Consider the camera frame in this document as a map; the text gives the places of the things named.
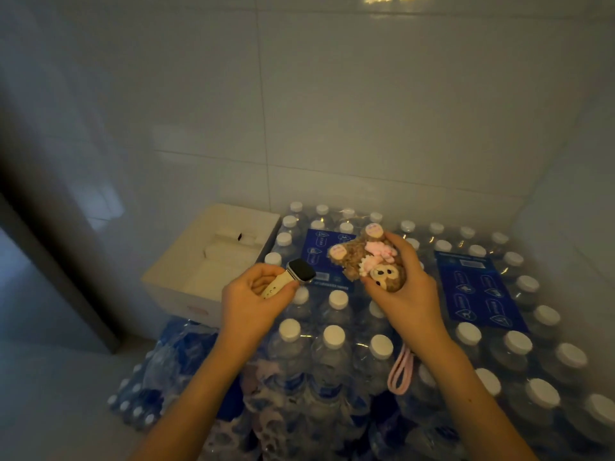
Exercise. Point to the person's left hand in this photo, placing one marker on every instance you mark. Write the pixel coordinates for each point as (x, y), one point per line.
(245, 312)

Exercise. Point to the person's right hand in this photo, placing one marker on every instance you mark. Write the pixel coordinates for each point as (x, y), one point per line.
(418, 312)

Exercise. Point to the white cardboard storage box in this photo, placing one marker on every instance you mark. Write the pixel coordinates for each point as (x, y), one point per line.
(192, 278)

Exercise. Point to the person's left forearm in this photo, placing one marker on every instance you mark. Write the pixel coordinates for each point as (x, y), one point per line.
(197, 403)

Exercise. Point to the person's right forearm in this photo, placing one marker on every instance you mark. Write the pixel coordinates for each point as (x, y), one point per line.
(475, 408)

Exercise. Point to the stack of water bottle packs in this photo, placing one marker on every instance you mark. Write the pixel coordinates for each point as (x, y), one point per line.
(336, 340)

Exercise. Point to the grey room door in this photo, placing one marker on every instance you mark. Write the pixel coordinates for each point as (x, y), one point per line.
(57, 302)

